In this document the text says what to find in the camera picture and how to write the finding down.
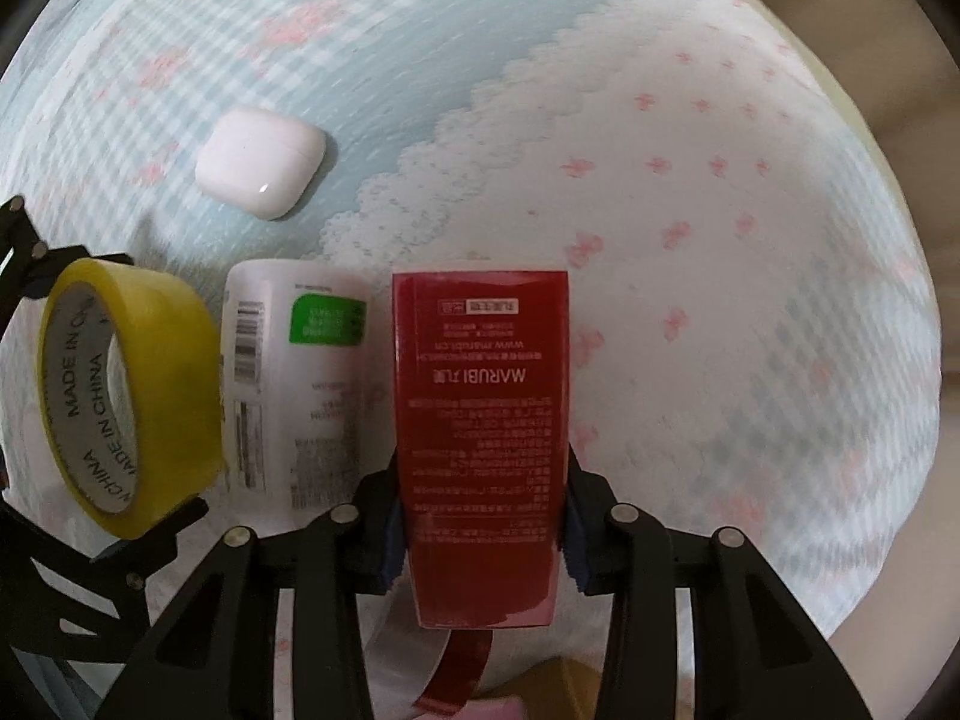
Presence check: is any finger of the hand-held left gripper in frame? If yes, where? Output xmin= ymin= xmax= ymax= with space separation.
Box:
xmin=0 ymin=493 xmax=212 ymax=655
xmin=0 ymin=195 xmax=137 ymax=338

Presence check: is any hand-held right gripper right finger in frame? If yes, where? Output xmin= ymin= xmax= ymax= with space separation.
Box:
xmin=559 ymin=441 xmax=875 ymax=720

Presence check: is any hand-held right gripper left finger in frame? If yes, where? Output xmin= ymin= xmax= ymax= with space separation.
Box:
xmin=112 ymin=448 xmax=411 ymax=720

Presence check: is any red printed carton box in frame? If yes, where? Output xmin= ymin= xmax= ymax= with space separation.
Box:
xmin=391 ymin=268 xmax=572 ymax=629

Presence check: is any yellow adhesive tape roll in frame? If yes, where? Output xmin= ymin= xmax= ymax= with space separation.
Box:
xmin=37 ymin=258 xmax=227 ymax=541

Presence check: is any clear plastic wrapper red band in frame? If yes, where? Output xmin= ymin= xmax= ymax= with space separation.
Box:
xmin=364 ymin=591 xmax=497 ymax=720

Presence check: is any white bottle with green label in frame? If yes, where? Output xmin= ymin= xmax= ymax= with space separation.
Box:
xmin=222 ymin=258 xmax=398 ymax=512

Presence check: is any white earbuds case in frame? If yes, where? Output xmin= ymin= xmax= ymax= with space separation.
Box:
xmin=195 ymin=108 xmax=326 ymax=221

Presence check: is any blue checked floral bedsheet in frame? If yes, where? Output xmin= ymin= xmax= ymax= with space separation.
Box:
xmin=0 ymin=0 xmax=943 ymax=720

